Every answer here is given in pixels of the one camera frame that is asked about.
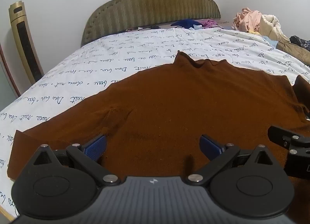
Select light blue cloth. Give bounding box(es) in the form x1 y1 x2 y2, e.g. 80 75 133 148
262 36 279 47

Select gold tower air conditioner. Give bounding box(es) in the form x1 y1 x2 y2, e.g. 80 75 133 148
9 1 44 85

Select white script-printed bed sheet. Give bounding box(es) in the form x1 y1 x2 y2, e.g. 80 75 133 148
0 26 310 222

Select brown knit sweater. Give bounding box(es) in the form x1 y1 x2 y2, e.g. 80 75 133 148
7 51 310 224

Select cream padded jacket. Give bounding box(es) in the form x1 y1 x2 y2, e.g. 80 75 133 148
252 14 291 42

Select pink crumpled clothes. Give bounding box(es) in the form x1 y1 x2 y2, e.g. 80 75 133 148
233 8 263 33

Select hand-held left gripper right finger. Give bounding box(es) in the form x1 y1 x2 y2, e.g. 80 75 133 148
188 135 276 187

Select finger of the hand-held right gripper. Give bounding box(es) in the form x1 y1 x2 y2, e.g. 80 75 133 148
268 125 310 157

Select dark blue cloth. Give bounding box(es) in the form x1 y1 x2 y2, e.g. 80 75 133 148
170 19 202 29

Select purple cloth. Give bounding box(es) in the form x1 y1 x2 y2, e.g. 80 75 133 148
199 19 220 29

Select olive striped padded headboard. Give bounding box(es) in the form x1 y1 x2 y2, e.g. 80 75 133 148
81 0 221 46

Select dark patterned garment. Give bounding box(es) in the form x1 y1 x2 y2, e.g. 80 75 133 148
289 35 310 51

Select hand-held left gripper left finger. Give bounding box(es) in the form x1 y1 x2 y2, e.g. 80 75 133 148
31 135 121 188

